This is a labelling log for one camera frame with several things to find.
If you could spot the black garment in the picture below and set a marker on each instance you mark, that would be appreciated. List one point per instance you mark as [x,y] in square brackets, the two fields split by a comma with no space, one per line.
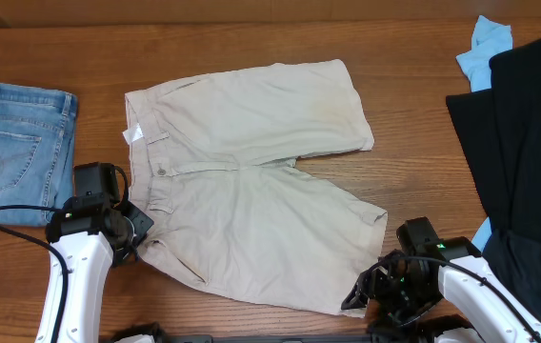
[499,130]

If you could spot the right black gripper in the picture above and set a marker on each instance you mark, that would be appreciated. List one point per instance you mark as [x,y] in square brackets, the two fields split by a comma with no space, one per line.
[378,293]

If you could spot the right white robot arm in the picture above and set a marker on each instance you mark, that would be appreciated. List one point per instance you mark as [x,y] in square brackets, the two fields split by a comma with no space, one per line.
[440,290]

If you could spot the beige khaki shorts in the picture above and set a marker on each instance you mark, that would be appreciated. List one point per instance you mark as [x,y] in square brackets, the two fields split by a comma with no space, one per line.
[212,163]

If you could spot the folded blue denim jeans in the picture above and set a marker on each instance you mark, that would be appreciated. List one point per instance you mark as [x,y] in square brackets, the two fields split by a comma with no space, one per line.
[37,139]

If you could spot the light blue cloth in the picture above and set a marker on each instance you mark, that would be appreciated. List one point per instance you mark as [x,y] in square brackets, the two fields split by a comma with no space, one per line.
[485,52]

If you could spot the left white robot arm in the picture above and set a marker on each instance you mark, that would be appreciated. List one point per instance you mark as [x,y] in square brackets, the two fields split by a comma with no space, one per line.
[90,235]

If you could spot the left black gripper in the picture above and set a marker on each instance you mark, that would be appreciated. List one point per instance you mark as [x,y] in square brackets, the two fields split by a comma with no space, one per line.
[142,221]

